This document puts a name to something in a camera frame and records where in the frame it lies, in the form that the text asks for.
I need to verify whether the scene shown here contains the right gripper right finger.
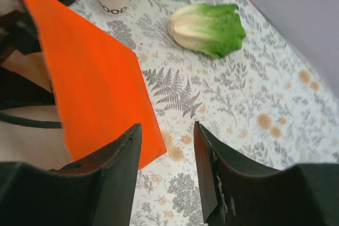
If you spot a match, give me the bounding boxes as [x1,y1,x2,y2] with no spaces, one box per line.
[194,122,338,226]

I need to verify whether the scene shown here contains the orange paper bag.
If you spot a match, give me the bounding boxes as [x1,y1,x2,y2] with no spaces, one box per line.
[23,0,166,168]

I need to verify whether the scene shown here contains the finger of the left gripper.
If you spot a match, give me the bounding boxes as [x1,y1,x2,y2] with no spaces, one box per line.
[1,10,55,110]

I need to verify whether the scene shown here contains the loose green lettuce head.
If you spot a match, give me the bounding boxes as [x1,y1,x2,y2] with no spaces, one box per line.
[168,3,246,59]

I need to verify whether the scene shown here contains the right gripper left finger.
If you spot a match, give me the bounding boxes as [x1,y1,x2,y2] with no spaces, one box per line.
[1,124,142,225]

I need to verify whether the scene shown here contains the floral table mat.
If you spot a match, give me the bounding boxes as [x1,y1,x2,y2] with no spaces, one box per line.
[72,0,338,225]

